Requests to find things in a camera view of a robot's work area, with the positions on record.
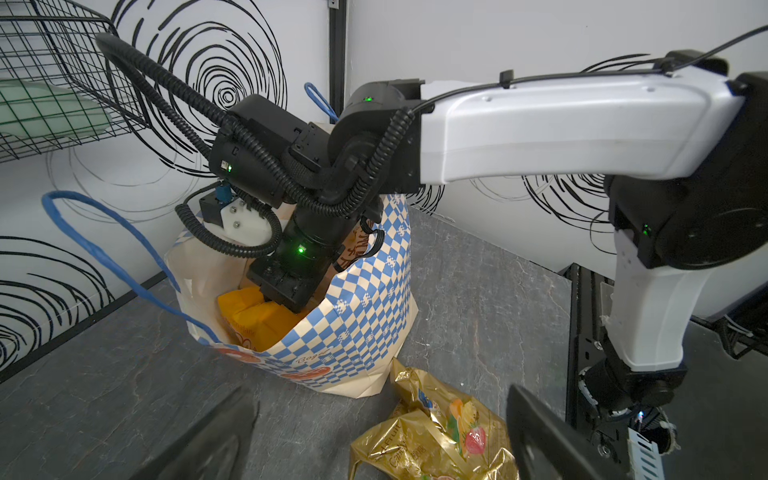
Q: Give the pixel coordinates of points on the blue checkered paper bag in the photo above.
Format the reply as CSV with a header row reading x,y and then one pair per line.
x,y
343,346

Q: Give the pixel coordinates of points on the green item in basket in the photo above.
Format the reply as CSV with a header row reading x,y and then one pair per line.
x,y
33,110

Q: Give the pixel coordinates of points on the gold candy bag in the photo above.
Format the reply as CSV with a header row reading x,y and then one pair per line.
x,y
435,432

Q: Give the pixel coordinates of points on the white slotted cable duct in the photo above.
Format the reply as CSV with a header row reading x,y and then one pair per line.
x,y
645,458

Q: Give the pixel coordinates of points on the orange yellow snack bag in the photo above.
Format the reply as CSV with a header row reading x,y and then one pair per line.
x,y
258,323

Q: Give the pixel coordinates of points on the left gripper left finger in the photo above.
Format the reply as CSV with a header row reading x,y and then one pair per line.
x,y
216,447

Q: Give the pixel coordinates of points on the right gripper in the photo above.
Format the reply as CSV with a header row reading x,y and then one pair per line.
x,y
309,246

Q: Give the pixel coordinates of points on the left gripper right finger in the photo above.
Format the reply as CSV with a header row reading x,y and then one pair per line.
x,y
546,447

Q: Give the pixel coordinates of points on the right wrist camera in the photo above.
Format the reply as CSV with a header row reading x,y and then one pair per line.
x,y
234,222

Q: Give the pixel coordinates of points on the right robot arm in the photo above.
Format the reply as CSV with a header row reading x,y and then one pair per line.
x,y
682,149

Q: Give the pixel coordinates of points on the black wire basket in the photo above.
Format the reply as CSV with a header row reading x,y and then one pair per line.
x,y
53,42

